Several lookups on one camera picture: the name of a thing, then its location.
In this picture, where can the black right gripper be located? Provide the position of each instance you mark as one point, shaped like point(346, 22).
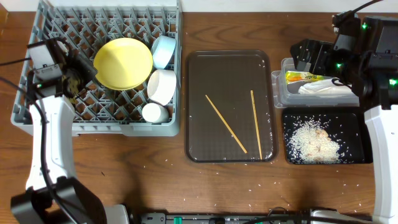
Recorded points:
point(323, 51)

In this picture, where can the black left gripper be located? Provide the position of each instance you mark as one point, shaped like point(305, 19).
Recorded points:
point(76, 66)

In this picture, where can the white napkin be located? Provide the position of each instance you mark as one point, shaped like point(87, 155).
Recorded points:
point(326, 87)

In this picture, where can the yellow plate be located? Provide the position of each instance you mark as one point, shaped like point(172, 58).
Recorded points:
point(123, 64)

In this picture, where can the green yellow snack wrapper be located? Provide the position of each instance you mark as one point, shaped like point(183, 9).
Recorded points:
point(295, 76)

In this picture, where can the pink bowl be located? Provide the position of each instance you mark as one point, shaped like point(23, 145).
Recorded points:
point(161, 86)

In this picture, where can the white cup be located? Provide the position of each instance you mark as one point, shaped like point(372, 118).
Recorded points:
point(154, 113)

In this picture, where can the light blue bowl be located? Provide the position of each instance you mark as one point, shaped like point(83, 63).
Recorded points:
point(162, 51)

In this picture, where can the wooden chopstick short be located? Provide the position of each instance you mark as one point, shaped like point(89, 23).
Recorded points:
point(226, 124)

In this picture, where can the wooden chopstick long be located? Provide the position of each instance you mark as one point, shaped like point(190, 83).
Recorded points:
point(256, 124)

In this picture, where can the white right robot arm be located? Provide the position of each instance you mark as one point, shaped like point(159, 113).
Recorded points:
point(364, 56)

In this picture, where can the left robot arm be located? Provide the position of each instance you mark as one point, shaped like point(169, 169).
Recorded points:
point(53, 194)

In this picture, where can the clear plastic waste bin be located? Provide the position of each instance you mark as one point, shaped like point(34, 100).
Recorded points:
point(287, 95)

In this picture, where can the black waste tray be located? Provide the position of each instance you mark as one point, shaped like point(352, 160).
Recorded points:
point(345, 125)

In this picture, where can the rice food waste pile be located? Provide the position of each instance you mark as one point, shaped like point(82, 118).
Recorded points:
point(310, 143)

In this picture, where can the dark brown serving tray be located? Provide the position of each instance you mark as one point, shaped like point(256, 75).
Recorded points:
point(227, 76)

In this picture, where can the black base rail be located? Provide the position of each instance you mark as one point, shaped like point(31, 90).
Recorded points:
point(274, 215)

